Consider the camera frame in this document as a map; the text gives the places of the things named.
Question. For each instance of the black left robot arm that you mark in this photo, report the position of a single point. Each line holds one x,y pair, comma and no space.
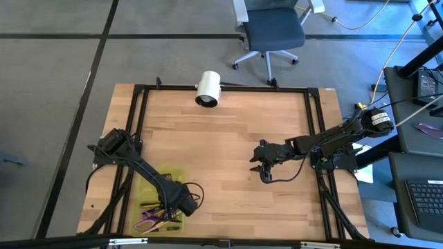
149,173

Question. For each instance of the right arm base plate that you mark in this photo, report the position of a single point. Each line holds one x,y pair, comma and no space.
342,160

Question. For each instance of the black keyboard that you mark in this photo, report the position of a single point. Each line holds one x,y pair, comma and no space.
427,200

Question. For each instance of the translucent yellow-green supply box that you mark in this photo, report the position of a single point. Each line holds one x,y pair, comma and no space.
145,190

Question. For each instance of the yellow power plug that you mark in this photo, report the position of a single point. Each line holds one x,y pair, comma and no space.
362,106

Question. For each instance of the black stand pole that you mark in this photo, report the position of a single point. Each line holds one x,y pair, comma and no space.
420,57

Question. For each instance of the blue floor object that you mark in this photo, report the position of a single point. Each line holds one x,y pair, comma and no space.
12,159

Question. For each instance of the black desk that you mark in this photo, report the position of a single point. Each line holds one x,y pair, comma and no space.
408,138
398,193

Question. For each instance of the black aluminium table frame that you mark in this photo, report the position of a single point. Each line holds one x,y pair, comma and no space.
263,89

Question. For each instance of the purple scissors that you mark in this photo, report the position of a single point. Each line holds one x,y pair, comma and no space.
147,216

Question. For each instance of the white paper sheet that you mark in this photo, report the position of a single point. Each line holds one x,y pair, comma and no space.
367,174

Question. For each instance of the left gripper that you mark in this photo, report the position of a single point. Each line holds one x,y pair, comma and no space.
185,204

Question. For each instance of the pink ribbon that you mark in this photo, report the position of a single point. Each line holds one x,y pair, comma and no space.
429,128

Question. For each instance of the white paper cup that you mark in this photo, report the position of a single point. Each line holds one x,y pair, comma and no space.
207,88

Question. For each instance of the black beam with silver brackets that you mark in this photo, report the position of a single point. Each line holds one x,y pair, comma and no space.
69,240

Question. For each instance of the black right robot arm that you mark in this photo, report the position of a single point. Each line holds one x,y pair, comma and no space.
328,136

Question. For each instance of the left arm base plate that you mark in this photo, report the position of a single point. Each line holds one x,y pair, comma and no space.
104,160

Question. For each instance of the black desk leg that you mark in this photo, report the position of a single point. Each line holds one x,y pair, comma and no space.
380,152

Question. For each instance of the dark blue office chair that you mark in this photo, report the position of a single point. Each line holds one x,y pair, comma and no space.
273,29

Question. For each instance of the black power adapter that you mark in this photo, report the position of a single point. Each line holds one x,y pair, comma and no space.
426,88

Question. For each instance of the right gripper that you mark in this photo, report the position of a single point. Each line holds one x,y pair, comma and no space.
273,154

